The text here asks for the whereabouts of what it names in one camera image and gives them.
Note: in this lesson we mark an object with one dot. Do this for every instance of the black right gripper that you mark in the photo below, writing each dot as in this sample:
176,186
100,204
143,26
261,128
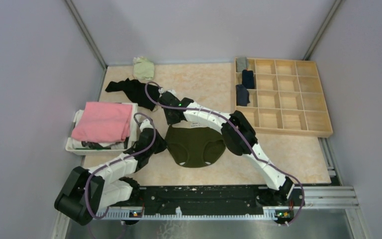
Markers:
169,121

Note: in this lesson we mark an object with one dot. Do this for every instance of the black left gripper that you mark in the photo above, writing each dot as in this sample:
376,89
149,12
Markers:
162,143

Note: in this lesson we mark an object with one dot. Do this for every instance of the dark green underwear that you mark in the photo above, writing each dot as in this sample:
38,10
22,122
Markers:
194,147

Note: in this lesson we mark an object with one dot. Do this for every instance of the navy underwear cream waistband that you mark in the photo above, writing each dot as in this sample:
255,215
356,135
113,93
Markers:
242,95

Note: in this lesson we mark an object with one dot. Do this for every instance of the navy orange underwear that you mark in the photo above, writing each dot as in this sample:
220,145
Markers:
248,79

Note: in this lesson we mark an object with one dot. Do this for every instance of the grey underwear white waistband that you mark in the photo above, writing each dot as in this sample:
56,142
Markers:
242,64

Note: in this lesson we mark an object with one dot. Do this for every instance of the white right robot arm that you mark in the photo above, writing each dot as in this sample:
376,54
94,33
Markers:
238,136

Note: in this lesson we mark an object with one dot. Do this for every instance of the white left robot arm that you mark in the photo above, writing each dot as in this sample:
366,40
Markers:
87,190

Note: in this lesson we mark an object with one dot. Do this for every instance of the black underwear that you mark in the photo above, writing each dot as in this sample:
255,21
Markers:
135,91

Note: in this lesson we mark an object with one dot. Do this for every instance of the light green underwear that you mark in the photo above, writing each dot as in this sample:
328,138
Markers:
143,69

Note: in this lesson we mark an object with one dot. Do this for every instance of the pink folded cloth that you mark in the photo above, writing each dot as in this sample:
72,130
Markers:
103,122

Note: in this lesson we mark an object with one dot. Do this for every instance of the white folded cloth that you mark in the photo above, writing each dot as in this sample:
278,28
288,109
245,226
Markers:
78,144

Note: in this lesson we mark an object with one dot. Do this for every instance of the white perforated plastic basket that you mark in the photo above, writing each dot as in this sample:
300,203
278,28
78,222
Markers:
115,149

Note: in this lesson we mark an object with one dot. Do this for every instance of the wooden compartment tray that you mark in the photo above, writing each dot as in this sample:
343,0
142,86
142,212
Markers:
288,98

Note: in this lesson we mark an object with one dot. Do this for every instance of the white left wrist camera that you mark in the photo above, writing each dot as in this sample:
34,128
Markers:
146,124

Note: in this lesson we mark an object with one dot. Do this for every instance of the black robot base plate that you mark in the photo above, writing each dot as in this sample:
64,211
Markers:
209,200

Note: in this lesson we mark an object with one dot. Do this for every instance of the aluminium frame rail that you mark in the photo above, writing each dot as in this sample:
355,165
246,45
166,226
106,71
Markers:
314,197

